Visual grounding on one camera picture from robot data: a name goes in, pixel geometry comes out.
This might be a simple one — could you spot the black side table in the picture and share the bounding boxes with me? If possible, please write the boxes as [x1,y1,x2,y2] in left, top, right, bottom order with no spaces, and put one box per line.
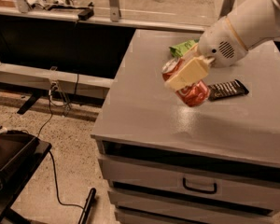
[0,132,52,224]

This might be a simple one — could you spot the black floor stand foot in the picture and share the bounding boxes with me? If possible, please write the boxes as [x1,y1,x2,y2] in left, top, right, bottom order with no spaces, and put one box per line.
[78,188,96,224]

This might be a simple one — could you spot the grey metal bracket middle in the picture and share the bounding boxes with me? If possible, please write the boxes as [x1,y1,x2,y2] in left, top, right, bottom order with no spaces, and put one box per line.
[109,0,121,21]

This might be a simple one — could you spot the grey low shelf beam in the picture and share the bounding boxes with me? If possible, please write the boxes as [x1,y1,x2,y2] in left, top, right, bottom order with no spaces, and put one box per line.
[0,63,113,99]

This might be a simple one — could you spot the green chip bag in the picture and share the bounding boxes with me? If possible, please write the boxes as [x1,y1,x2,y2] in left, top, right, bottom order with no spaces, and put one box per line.
[170,39,199,58]

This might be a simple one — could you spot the black drawer handle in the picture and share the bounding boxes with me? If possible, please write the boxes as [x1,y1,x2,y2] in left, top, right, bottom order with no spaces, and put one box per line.
[182,178,217,194]

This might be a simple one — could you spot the black power adapter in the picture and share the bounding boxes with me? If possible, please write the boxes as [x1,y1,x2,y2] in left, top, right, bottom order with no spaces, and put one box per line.
[77,7,94,21]

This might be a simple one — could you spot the black chocolate bar wrapper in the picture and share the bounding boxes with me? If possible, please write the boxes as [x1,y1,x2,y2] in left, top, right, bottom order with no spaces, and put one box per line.
[208,79,249,101]

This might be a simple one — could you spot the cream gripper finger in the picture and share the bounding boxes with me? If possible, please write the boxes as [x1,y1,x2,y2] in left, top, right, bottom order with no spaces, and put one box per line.
[163,56,214,91]
[181,44,200,61]

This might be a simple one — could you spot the grey metal bracket right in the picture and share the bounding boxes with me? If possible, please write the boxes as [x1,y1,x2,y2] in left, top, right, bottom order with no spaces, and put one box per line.
[218,0,235,18]

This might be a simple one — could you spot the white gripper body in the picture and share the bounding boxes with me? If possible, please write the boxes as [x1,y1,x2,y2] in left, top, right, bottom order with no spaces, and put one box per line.
[197,17,248,67]

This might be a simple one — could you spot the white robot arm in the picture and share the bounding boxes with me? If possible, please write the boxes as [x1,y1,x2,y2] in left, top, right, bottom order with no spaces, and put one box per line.
[165,0,280,91]

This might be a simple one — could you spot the red coke can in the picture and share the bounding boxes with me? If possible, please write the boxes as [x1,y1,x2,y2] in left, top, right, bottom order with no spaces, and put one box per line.
[161,57,210,107]

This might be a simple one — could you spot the black floor cable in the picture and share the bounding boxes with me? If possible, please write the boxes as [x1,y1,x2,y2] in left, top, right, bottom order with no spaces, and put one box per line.
[36,77,86,211]

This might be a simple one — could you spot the grey drawer cabinet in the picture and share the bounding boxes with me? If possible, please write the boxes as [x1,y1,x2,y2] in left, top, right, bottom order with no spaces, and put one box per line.
[91,30,280,224]

